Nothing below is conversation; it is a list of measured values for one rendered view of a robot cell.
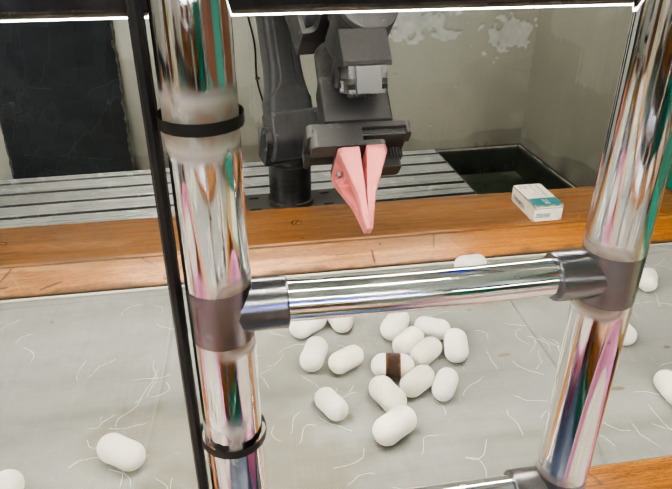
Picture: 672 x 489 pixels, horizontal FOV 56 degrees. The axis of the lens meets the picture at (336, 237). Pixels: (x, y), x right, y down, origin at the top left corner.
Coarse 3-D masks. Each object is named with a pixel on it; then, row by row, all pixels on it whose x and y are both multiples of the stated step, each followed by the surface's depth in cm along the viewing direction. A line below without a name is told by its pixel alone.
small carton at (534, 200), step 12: (516, 192) 75; (528, 192) 74; (540, 192) 74; (516, 204) 75; (528, 204) 72; (540, 204) 71; (552, 204) 71; (528, 216) 72; (540, 216) 71; (552, 216) 71
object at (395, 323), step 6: (402, 312) 57; (390, 318) 56; (396, 318) 56; (402, 318) 56; (408, 318) 57; (384, 324) 56; (390, 324) 55; (396, 324) 55; (402, 324) 56; (408, 324) 57; (384, 330) 55; (390, 330) 55; (396, 330) 55; (402, 330) 56; (384, 336) 56; (390, 336) 55
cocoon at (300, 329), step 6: (294, 324) 56; (300, 324) 55; (306, 324) 56; (312, 324) 56; (318, 324) 56; (324, 324) 57; (294, 330) 56; (300, 330) 55; (306, 330) 56; (312, 330) 56; (318, 330) 57; (294, 336) 56; (300, 336) 56; (306, 336) 56
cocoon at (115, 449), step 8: (104, 440) 43; (112, 440) 43; (120, 440) 43; (128, 440) 43; (104, 448) 43; (112, 448) 43; (120, 448) 43; (128, 448) 43; (136, 448) 43; (144, 448) 44; (104, 456) 43; (112, 456) 43; (120, 456) 43; (128, 456) 43; (136, 456) 43; (144, 456) 43; (112, 464) 43; (120, 464) 43; (128, 464) 43; (136, 464) 43
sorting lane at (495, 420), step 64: (512, 256) 69; (0, 320) 59; (64, 320) 59; (128, 320) 59; (448, 320) 59; (512, 320) 59; (640, 320) 59; (0, 384) 51; (64, 384) 51; (128, 384) 51; (320, 384) 51; (512, 384) 51; (640, 384) 51; (0, 448) 45; (64, 448) 45; (320, 448) 45; (384, 448) 45; (448, 448) 45; (512, 448) 45; (640, 448) 45
